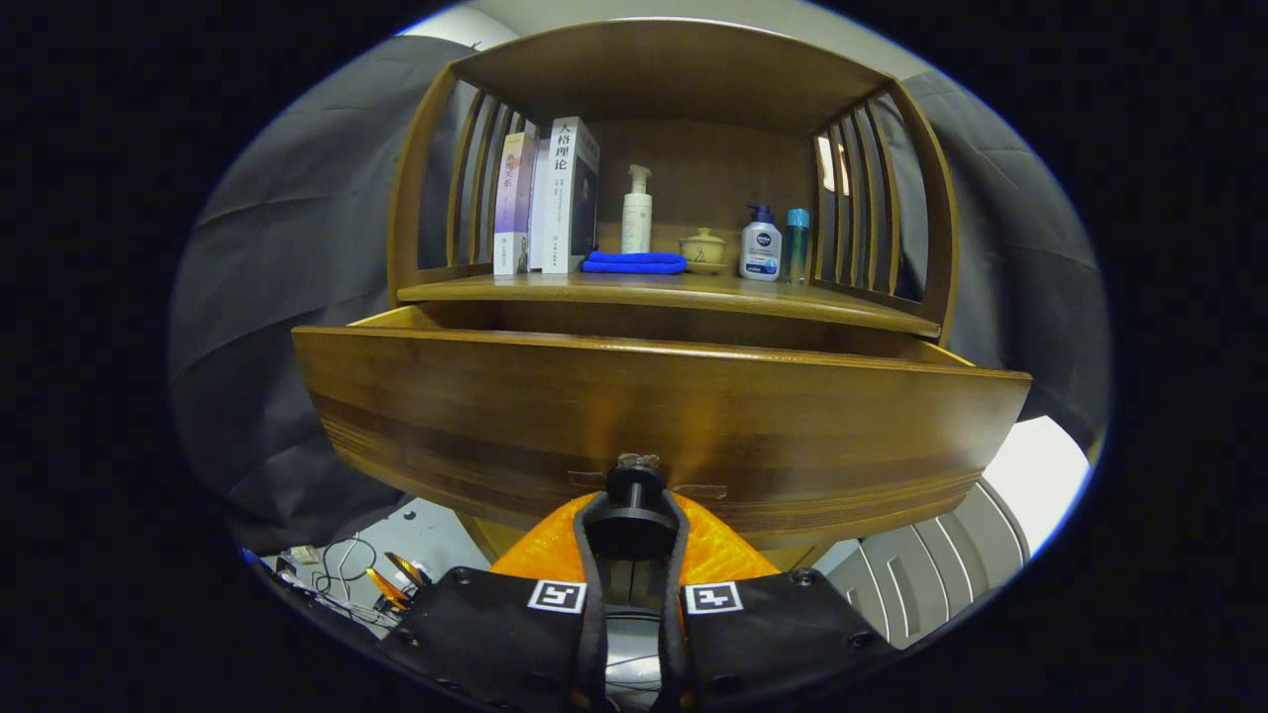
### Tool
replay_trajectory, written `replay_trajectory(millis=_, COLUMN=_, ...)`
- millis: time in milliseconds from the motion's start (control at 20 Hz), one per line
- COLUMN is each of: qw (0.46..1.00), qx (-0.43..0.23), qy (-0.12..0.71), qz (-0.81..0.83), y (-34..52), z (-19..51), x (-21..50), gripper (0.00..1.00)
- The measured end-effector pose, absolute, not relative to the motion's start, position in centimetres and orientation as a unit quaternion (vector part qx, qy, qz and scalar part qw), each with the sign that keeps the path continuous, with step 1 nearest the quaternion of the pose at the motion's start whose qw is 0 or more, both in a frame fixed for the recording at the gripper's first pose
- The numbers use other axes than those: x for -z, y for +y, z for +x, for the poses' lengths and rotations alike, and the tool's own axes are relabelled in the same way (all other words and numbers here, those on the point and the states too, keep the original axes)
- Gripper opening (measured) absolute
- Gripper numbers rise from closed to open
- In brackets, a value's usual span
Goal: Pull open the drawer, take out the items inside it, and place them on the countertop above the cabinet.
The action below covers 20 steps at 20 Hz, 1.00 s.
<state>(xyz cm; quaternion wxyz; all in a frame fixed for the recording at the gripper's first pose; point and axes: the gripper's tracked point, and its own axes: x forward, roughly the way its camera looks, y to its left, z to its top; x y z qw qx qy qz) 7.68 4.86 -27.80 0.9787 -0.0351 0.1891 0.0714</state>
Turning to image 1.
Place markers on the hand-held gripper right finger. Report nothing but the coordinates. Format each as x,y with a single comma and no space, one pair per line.
773,634

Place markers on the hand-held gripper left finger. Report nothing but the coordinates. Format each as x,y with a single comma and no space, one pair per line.
495,634

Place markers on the brown wooden drawer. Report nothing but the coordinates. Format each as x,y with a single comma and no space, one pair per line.
644,406

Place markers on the wooden countertop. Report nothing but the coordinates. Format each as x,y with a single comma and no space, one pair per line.
674,289

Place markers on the brown wooden cabinet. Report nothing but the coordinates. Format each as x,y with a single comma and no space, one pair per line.
693,168

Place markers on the orange black tool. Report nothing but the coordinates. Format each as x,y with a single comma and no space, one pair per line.
406,569

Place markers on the grey ribbed panel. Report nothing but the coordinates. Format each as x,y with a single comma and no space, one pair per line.
931,574

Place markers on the white bottle blue pump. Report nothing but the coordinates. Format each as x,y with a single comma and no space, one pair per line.
761,253

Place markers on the teal bottle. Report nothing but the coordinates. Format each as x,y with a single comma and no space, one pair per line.
797,248

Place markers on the beige lidded teacup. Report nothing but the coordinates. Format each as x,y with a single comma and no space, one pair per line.
703,250

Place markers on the black backdrop cloth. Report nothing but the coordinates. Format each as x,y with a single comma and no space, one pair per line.
297,297

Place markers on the blue folded cloth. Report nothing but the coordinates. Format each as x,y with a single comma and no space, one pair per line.
634,263

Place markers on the thin white book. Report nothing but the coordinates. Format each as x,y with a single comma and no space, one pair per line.
539,218

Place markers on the purple book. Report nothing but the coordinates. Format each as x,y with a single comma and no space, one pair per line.
513,208

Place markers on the thick white book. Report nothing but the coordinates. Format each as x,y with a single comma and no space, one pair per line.
560,208

